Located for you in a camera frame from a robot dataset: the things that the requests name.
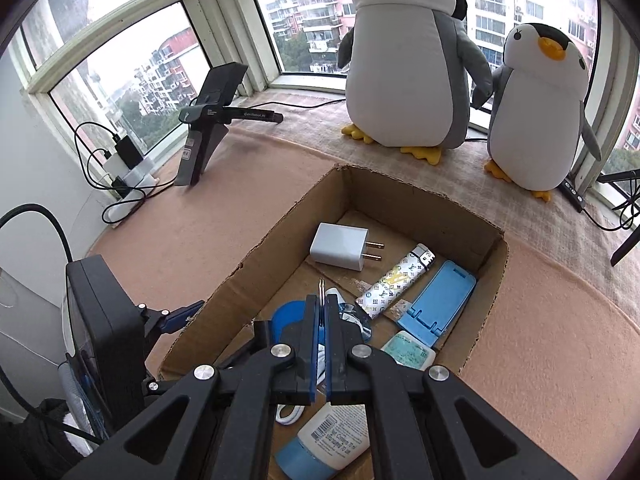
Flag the white window frame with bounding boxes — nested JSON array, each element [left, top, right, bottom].
[[0, 0, 640, 196]]

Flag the black power adapter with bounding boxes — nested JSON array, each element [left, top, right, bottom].
[[114, 134, 144, 170]]

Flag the large penguin plush toy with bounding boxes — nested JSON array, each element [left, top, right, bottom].
[[337, 0, 493, 165]]

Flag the dark cloth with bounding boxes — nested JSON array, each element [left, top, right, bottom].
[[0, 397, 108, 480]]

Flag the white power strip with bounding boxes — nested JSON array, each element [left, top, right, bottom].
[[102, 160, 162, 228]]

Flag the white lotion tube blue cap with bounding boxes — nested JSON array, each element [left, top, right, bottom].
[[274, 331, 437, 480]]

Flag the cardboard box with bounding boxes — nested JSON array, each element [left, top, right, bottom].
[[157, 164, 510, 480]]

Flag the pink plaid cloth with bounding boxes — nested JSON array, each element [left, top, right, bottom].
[[235, 87, 640, 321]]

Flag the small penguin plush toy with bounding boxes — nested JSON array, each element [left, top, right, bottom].
[[470, 22, 603, 205]]

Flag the white patterned lighter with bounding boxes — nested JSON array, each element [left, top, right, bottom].
[[356, 243, 437, 320]]

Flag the white power adapter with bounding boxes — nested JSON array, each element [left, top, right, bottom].
[[102, 154, 127, 181]]

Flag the round blue tape measure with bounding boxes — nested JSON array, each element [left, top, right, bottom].
[[270, 300, 308, 343]]

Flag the blue folding phone stand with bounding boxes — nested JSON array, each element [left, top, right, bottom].
[[397, 260, 477, 348]]

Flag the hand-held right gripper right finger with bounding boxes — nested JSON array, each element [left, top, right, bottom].
[[324, 287, 578, 480]]

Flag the black tripod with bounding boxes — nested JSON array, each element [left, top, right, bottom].
[[597, 170, 640, 267]]

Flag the white cable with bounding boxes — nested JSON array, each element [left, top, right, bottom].
[[274, 402, 306, 427]]

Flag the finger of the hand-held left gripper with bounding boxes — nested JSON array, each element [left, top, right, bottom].
[[134, 300, 206, 348], [142, 374, 176, 398]]

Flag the black device on stand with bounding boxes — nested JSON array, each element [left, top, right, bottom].
[[175, 62, 284, 187]]

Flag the small clear blue bottle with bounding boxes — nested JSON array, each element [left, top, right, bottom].
[[325, 287, 373, 343]]

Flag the black inline cable controller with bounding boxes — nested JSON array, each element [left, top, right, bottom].
[[560, 177, 587, 213]]

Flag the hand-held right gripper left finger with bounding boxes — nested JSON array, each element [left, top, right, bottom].
[[60, 294, 323, 480]]

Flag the white wall charger plug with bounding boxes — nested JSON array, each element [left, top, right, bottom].
[[310, 222, 386, 272]]

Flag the thick black gripper cable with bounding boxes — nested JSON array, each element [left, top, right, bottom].
[[0, 203, 71, 271]]

